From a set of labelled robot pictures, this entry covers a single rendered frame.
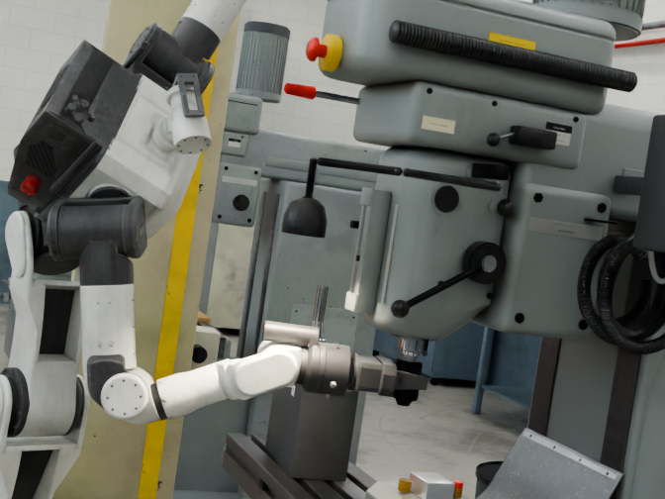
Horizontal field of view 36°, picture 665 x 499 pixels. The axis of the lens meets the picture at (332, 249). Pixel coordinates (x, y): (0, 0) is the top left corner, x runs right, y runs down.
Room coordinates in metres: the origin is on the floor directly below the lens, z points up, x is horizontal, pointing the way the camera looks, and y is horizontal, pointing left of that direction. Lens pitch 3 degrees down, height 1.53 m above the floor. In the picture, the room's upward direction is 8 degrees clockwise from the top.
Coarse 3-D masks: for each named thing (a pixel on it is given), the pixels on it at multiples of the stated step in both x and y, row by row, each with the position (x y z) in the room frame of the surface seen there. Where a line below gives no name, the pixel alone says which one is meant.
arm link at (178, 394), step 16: (208, 368) 1.75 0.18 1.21; (160, 384) 1.74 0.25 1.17; (176, 384) 1.73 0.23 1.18; (192, 384) 1.73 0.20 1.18; (208, 384) 1.73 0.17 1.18; (160, 400) 1.73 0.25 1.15; (176, 400) 1.72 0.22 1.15; (192, 400) 1.73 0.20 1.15; (208, 400) 1.74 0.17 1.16; (144, 416) 1.72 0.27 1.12; (160, 416) 1.73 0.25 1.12; (176, 416) 1.74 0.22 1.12
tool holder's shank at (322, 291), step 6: (318, 288) 2.20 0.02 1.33; (324, 288) 2.19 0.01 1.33; (318, 294) 2.20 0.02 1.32; (324, 294) 2.19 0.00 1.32; (318, 300) 2.19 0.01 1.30; (324, 300) 2.19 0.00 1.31; (318, 306) 2.19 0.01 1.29; (324, 306) 2.20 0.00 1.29; (318, 312) 2.19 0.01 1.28; (324, 312) 2.20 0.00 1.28; (318, 318) 2.19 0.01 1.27; (312, 324) 2.20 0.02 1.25; (318, 324) 2.19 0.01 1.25
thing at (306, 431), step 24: (288, 408) 2.11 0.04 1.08; (312, 408) 2.04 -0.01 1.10; (336, 408) 2.06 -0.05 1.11; (288, 432) 2.09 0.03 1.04; (312, 432) 2.04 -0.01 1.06; (336, 432) 2.06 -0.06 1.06; (288, 456) 2.06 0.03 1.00; (312, 456) 2.05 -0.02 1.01; (336, 456) 2.06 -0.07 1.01; (336, 480) 2.07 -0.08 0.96
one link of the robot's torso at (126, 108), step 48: (96, 48) 1.90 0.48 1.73; (144, 48) 1.92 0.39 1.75; (48, 96) 1.85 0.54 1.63; (96, 96) 1.84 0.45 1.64; (144, 96) 1.92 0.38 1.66; (48, 144) 1.82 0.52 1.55; (96, 144) 1.74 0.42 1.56; (144, 144) 1.86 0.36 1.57; (48, 192) 1.91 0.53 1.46; (96, 192) 1.81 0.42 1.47; (144, 192) 1.83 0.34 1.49
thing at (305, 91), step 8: (288, 88) 1.79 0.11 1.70; (296, 88) 1.80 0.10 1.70; (304, 88) 1.80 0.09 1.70; (312, 88) 1.81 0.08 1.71; (304, 96) 1.81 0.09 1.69; (312, 96) 1.81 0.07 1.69; (320, 96) 1.82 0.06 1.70; (328, 96) 1.82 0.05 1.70; (336, 96) 1.83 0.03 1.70; (344, 96) 1.84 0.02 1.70
